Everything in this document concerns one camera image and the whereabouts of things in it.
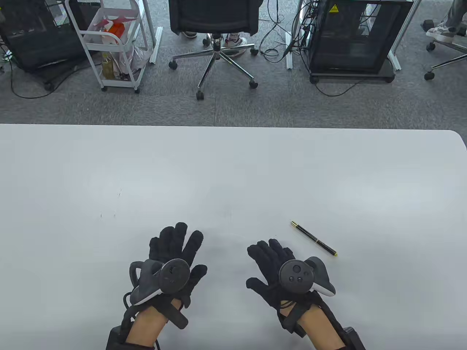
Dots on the person's right hand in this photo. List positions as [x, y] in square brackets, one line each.
[266, 266]

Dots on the person's left hand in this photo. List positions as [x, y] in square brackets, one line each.
[175, 242]

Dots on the black gold fountain pen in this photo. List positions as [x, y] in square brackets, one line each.
[303, 230]

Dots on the black fountain pen cap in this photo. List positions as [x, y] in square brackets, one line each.
[326, 248]

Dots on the person's left forearm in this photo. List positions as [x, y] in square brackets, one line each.
[153, 324]

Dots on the person's right forearm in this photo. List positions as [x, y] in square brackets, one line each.
[321, 328]

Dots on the clear plastic bag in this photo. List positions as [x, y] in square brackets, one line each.
[140, 58]

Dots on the yellow bottle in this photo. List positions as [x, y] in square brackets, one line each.
[107, 67]

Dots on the white metal desk leg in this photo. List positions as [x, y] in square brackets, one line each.
[156, 47]
[289, 54]
[394, 60]

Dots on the white rolling cart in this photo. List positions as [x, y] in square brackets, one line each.
[109, 47]

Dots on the black wheeled platform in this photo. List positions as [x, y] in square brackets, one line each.
[54, 74]
[350, 75]

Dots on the orange box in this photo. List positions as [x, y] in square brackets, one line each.
[116, 28]

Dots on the black office chair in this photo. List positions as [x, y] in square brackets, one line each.
[213, 16]

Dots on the black computer case yellow sticker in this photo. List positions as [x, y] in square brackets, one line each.
[350, 40]

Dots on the chrome chair base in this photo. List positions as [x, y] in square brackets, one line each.
[429, 76]

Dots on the black controller mount bracket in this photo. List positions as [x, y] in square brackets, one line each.
[178, 318]
[292, 321]

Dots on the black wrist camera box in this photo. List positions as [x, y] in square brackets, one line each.
[116, 339]
[354, 339]

